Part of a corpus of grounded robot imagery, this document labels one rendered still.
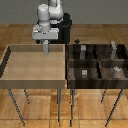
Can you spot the grey metal leg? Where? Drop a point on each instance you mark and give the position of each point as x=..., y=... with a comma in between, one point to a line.
x=104, y=95
x=59, y=105
x=15, y=106
x=72, y=107
x=26, y=96
x=114, y=106

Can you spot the light wooden bin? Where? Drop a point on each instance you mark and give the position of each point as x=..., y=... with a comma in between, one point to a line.
x=33, y=66

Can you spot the dark wooden compartment bin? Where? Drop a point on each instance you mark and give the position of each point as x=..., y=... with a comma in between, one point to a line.
x=96, y=81

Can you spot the tall grey box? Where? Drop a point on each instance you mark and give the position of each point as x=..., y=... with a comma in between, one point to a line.
x=114, y=50

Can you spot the small dark object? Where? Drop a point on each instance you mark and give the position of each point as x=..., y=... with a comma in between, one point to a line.
x=77, y=41

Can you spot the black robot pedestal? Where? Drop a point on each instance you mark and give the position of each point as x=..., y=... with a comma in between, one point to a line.
x=65, y=29

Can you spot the grey block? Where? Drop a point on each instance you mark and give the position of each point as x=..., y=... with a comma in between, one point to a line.
x=83, y=52

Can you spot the small grey can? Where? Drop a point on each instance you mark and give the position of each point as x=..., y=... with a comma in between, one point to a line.
x=116, y=69

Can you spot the small grey cube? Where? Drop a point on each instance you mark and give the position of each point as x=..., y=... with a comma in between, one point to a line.
x=84, y=73

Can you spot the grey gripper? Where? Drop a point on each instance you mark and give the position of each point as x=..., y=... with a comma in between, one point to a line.
x=45, y=33

